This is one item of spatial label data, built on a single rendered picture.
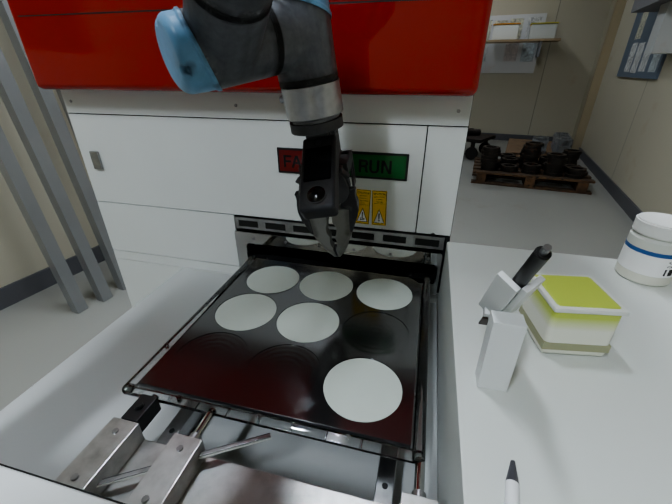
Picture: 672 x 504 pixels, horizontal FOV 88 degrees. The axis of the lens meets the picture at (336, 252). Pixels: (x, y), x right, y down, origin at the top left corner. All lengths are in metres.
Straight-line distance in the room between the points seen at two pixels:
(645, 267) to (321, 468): 0.54
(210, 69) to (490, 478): 0.44
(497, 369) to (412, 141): 0.40
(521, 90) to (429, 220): 7.26
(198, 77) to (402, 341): 0.42
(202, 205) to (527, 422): 0.70
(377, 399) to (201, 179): 0.57
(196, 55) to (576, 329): 0.48
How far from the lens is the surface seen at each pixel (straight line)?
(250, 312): 0.60
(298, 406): 0.46
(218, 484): 0.45
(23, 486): 0.42
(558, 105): 7.97
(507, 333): 0.37
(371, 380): 0.48
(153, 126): 0.84
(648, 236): 0.68
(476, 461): 0.36
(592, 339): 0.49
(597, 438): 0.42
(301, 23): 0.45
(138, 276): 1.06
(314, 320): 0.57
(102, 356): 0.74
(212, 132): 0.76
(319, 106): 0.46
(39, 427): 0.68
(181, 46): 0.39
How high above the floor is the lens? 1.26
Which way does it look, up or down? 28 degrees down
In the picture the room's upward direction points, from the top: straight up
